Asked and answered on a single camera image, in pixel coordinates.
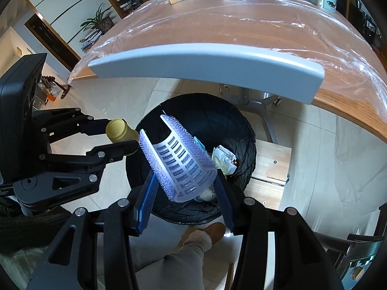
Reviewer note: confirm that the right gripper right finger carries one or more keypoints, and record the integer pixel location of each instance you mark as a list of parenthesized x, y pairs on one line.
[(222, 191)]

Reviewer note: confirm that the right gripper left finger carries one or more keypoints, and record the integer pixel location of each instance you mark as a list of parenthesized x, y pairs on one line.
[(144, 203)]

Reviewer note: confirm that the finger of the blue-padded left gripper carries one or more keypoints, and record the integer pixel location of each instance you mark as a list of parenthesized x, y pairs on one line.
[(98, 155), (57, 124)]

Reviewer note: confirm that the purple hair roller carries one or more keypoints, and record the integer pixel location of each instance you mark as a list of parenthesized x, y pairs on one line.
[(180, 173)]

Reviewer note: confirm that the black trash bin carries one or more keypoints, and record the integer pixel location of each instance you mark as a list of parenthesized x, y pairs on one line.
[(214, 122)]

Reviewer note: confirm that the crumpled white wrapper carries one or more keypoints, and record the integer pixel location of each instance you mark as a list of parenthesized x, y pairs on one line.
[(224, 160)]

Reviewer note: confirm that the person's grey trouser leg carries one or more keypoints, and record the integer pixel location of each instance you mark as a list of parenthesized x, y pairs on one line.
[(159, 262)]

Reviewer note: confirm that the brown fuzzy slipper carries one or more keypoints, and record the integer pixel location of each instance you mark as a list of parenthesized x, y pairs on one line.
[(211, 232)]

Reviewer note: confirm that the large potted spider plant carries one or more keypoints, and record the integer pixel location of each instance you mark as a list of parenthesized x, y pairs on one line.
[(102, 20)]

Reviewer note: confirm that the grey table edge guard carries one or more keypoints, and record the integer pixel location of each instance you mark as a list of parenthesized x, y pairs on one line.
[(250, 67)]

